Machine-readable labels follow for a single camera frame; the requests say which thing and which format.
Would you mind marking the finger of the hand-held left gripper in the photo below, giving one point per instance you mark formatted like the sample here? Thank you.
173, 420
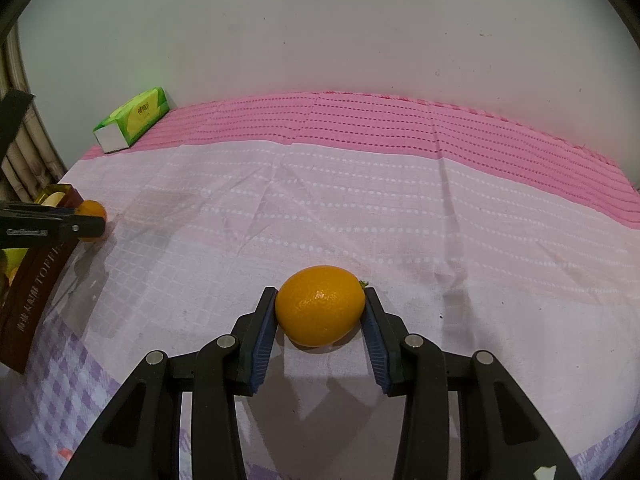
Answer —
62, 209
87, 226

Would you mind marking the gold and dark red tin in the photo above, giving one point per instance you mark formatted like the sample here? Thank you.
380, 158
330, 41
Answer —
30, 300

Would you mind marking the small orange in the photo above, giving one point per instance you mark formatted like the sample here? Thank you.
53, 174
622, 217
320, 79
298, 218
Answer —
320, 312
92, 208

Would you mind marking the white pipe bundle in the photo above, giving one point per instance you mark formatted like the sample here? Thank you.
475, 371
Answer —
30, 160

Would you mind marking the pink ribbed mat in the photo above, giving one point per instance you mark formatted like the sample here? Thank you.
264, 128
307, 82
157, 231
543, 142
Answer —
400, 120

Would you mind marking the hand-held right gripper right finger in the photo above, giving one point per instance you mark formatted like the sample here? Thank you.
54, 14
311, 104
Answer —
376, 345

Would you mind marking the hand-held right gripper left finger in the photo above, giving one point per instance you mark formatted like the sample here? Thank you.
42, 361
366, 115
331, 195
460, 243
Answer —
262, 345

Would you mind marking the green tissue box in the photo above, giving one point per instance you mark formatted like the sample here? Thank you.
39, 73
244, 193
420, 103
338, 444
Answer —
132, 117

